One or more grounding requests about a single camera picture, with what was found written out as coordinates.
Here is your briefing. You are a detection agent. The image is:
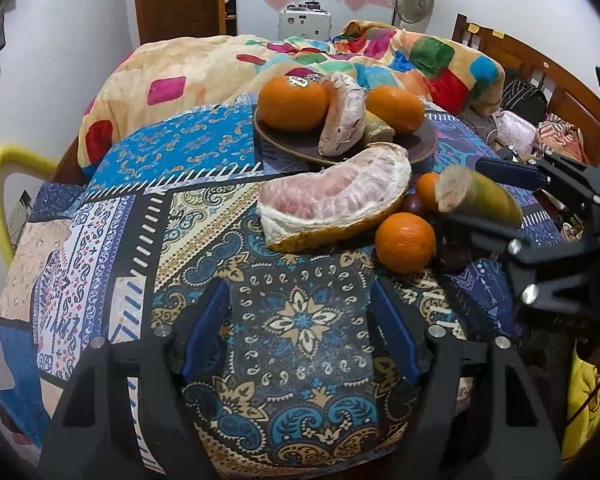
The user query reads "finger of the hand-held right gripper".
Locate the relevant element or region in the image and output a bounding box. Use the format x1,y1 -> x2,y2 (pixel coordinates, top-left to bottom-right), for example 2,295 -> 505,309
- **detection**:
444,211 -> 600,322
474,151 -> 600,207

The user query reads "small tangerine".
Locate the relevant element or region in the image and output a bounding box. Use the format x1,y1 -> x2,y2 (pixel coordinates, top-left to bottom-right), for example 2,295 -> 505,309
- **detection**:
416,172 -> 442,212

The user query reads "yellow chair frame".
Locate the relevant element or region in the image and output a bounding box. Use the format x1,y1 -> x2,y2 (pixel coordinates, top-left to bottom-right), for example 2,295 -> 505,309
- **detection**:
0,142 -> 58,266

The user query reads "peeled pomelo segment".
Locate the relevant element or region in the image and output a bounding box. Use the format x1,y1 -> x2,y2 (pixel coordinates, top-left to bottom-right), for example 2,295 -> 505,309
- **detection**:
317,72 -> 367,158

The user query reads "standing electric fan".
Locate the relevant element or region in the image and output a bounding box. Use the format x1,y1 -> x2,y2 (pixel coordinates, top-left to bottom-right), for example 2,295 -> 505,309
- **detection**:
392,0 -> 436,28

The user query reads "colourful patchwork quilt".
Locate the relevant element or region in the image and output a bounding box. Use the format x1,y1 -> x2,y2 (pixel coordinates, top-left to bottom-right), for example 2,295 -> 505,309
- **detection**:
77,20 -> 506,176

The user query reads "large pomelo half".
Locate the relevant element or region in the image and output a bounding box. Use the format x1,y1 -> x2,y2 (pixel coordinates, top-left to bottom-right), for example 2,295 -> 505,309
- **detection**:
258,142 -> 412,254

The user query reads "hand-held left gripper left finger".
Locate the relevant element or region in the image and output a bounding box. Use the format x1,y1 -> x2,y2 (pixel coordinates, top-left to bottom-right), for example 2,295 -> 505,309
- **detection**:
39,279 -> 231,480

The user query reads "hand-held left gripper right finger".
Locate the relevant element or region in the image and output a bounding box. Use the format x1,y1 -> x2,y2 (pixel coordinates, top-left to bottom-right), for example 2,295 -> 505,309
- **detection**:
370,277 -> 567,480

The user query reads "brown round plate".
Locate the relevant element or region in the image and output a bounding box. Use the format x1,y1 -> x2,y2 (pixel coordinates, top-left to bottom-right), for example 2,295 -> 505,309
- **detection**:
253,104 -> 438,167

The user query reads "yellow cloth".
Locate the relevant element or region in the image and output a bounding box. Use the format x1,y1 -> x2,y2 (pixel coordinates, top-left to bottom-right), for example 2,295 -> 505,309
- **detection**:
562,347 -> 600,461

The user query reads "white box appliance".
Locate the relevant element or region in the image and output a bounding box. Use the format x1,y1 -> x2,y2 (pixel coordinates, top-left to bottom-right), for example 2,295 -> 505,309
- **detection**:
278,1 -> 335,41

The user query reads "dark purple passion fruit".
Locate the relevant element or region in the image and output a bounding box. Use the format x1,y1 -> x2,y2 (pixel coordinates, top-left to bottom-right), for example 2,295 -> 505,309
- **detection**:
434,237 -> 476,272

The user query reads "pomelo wedge with green rind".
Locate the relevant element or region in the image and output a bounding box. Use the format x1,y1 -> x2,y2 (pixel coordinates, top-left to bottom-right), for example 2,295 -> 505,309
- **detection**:
437,165 -> 524,227

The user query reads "pink bag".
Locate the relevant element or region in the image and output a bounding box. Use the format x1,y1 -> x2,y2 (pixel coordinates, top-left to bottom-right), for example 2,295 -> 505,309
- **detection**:
497,110 -> 539,150

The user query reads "large orange with sticker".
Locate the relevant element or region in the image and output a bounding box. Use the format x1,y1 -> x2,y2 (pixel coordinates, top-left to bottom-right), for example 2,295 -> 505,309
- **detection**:
257,75 -> 331,133

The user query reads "dark plum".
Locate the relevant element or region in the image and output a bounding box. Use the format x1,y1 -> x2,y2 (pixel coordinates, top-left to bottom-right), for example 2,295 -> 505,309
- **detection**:
399,194 -> 426,217

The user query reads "blue paisley patterned cloth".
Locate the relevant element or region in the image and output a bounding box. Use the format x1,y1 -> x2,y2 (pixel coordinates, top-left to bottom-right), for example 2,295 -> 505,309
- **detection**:
0,102 -> 556,476

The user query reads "wall socket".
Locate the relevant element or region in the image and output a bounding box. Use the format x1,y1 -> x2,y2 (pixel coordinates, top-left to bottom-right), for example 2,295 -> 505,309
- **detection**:
6,190 -> 35,241

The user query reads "black striped bag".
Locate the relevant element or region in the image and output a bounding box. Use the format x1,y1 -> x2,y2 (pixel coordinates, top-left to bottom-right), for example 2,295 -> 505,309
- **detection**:
501,78 -> 548,121

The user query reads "small green pomelo rind piece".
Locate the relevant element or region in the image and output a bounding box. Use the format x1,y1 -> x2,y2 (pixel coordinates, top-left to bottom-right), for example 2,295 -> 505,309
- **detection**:
362,111 -> 397,144

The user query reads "wooden bed headboard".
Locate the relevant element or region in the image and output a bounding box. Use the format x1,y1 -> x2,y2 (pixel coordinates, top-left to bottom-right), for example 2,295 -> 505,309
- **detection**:
451,13 -> 600,168

